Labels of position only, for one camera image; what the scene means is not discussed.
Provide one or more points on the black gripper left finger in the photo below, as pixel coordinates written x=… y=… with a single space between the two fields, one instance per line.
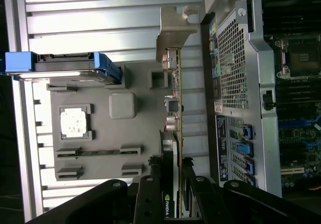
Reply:
x=100 y=201

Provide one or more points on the silver CPU chip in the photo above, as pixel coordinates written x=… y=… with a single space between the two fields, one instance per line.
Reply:
x=74 y=122

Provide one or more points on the open black PC case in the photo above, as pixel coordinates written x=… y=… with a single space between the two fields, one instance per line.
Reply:
x=253 y=58

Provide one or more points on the green RAM stick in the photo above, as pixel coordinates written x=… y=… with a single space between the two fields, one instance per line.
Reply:
x=100 y=152

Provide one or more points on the CPU socket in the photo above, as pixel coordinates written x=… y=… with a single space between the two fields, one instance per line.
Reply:
x=301 y=58

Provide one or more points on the grey parts rack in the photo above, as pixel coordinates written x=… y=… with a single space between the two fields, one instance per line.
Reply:
x=113 y=133

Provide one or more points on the hard disk in blue carrier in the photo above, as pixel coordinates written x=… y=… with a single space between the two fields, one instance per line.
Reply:
x=18 y=60

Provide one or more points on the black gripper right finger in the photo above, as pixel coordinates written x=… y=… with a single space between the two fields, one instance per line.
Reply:
x=250 y=204

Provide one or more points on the green motherboard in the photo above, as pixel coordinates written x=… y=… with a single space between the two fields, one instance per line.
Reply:
x=296 y=138

